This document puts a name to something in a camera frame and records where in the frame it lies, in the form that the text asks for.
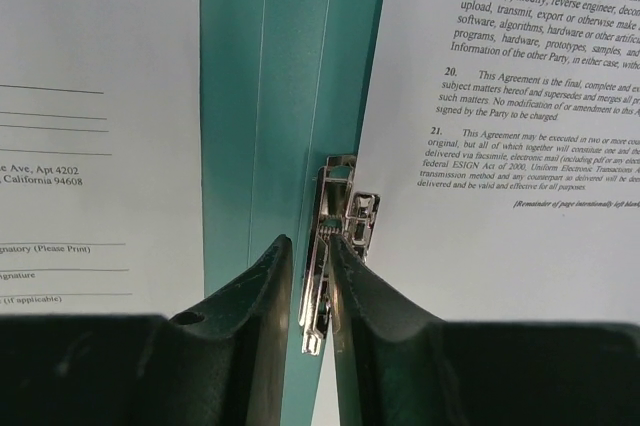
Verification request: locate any black folder clip mechanism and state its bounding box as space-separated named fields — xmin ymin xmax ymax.
xmin=297 ymin=154 xmax=382 ymax=357

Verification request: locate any white paper sheet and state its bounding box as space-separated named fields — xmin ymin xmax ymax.
xmin=312 ymin=0 xmax=640 ymax=426
xmin=1 ymin=0 xmax=204 ymax=316

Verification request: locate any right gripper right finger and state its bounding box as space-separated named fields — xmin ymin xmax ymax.
xmin=329 ymin=236 xmax=639 ymax=425

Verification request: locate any teal file folder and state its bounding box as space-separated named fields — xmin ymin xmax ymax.
xmin=197 ymin=0 xmax=394 ymax=426

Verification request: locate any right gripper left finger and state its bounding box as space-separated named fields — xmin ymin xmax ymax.
xmin=1 ymin=236 xmax=292 ymax=425

